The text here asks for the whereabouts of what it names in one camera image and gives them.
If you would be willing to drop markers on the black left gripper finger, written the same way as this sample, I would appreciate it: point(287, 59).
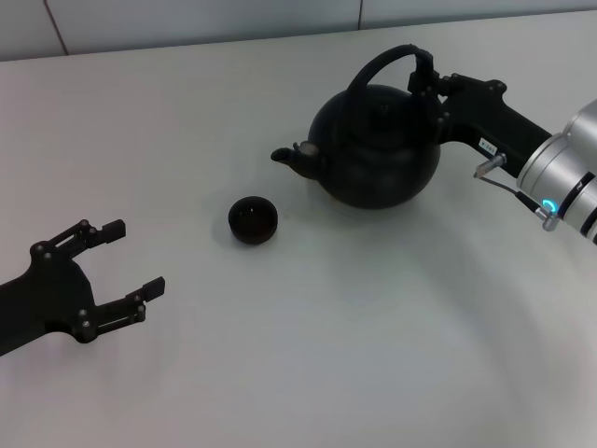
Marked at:
point(121, 311)
point(79, 236)

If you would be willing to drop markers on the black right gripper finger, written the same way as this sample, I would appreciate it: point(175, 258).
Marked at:
point(431, 83)
point(434, 109)

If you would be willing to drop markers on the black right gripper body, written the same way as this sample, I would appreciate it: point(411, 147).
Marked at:
point(485, 121)

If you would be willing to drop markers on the dark brown teacup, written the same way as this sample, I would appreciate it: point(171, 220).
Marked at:
point(252, 231)

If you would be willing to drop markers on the black round teapot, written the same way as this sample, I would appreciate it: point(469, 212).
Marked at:
point(373, 177)

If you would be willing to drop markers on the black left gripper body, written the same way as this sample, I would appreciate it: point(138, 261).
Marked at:
point(51, 297)

